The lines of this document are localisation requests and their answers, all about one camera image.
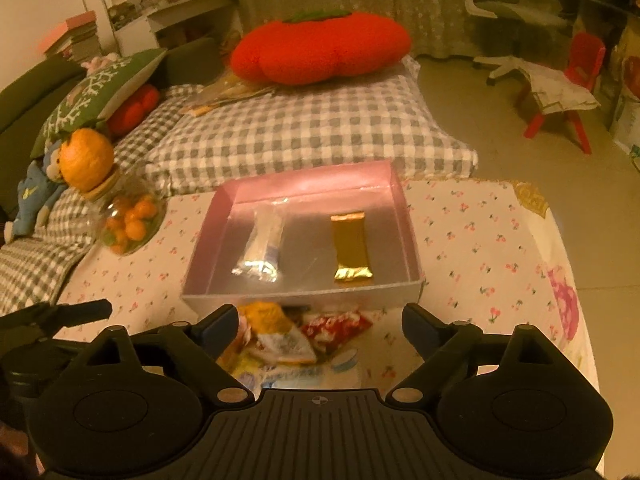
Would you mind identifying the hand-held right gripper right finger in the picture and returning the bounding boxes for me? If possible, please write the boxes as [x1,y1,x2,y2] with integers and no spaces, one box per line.
[390,303,561,404]

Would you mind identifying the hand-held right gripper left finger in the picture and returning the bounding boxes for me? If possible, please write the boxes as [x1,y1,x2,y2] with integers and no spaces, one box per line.
[80,304,253,406]

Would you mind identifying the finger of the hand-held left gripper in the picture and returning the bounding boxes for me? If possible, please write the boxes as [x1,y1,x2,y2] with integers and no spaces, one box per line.
[0,299,114,335]

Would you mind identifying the yellow snack packet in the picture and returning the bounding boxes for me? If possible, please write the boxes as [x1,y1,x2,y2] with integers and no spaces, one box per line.
[237,302,297,337]

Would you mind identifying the red snack packet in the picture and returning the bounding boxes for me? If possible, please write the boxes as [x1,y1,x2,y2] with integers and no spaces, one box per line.
[300,310,374,357]

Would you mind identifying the clear plastic snack packet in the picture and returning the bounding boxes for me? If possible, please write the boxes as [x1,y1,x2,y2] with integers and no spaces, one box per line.
[231,207,287,284]

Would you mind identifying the gold snack packet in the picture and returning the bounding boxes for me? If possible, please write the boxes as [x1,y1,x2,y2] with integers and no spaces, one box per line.
[330,210,375,285]

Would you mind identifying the pink cardboard box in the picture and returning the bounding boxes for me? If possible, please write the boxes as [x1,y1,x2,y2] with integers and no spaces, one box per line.
[180,160,426,323]

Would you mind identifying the grey checkered blanket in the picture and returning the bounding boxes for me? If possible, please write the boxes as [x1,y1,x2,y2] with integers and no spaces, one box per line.
[0,85,203,317]

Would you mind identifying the cherry print cloth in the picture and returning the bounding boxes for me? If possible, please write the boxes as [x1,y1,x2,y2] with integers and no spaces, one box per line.
[0,177,601,480]

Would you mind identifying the pile of small oranges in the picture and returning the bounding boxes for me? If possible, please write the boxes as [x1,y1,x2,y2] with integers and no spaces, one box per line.
[102,195,158,255]

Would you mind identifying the blue plush toy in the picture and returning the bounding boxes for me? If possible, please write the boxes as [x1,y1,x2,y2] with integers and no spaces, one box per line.
[4,137,69,245]

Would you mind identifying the round glass jar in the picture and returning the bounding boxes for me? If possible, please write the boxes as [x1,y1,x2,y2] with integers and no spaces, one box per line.
[92,164,167,258]

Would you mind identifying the orange fruit-shaped jar stopper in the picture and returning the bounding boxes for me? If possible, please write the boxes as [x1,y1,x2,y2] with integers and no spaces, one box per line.
[58,128,121,202]

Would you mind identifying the red plush toy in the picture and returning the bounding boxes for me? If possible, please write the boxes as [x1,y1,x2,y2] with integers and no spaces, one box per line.
[107,84,161,137]

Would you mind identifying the dark green sofa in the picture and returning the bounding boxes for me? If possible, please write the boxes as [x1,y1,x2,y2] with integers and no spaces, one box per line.
[0,36,217,228]

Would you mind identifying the grey checkered pillow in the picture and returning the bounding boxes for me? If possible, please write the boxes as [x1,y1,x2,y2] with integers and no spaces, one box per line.
[144,55,479,196]

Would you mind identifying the green snowflake cushion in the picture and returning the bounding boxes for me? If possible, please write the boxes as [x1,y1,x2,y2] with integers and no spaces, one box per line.
[30,47,169,159]

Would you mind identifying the yellow paper packets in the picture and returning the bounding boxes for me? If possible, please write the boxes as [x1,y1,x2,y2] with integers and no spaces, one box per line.
[181,71,277,117]

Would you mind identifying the stack of books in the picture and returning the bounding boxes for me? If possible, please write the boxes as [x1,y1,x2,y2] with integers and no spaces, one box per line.
[42,10,102,59]

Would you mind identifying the crumpled newspaper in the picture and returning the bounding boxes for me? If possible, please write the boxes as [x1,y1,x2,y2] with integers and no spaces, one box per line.
[520,59,602,115]

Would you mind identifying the red tomato-shaped pillow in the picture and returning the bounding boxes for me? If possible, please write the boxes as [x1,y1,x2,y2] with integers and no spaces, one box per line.
[230,10,412,86]

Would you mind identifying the white and red bag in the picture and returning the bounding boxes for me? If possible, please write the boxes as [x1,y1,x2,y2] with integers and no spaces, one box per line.
[607,55,640,162]

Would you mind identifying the white shelf unit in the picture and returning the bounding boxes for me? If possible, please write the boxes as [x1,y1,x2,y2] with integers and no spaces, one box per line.
[106,0,242,57]

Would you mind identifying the red plastic chair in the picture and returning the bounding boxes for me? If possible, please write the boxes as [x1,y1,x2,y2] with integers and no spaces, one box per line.
[515,31,607,156]

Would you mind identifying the white office chair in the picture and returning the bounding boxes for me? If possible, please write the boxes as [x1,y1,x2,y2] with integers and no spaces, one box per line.
[462,0,572,87]

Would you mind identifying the wooden desk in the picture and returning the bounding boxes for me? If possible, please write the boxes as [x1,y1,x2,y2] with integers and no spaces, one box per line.
[556,0,640,63]

